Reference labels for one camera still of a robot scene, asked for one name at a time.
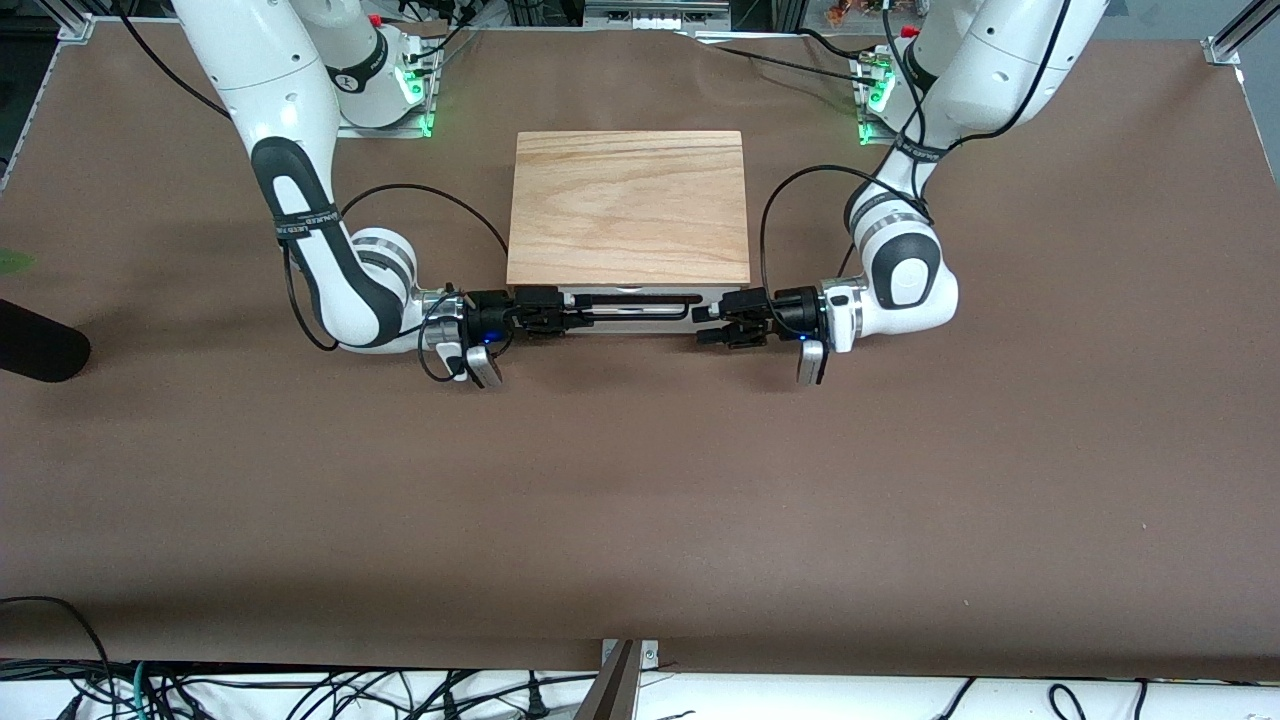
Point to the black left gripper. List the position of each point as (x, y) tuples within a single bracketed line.
[(793, 310)]

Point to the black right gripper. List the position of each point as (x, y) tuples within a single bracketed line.
[(490, 312)]

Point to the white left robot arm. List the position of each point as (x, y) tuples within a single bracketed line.
[(1000, 70)]

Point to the light wooden drawer cabinet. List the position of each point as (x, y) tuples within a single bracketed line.
[(628, 210)]

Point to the grey power strip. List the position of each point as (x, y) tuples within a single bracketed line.
[(655, 15)]

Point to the orange background clutter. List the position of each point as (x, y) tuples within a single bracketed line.
[(860, 10)]

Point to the dark slanted metal bar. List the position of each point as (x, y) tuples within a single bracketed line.
[(610, 695)]

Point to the black matte cylinder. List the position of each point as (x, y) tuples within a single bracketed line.
[(40, 345)]

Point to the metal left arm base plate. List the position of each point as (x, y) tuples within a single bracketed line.
[(868, 130)]

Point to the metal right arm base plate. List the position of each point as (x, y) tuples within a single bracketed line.
[(400, 125)]

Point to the small metal bracket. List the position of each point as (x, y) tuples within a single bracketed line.
[(650, 655)]

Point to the aluminium frame profile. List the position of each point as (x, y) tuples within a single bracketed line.
[(1235, 40), (72, 20)]

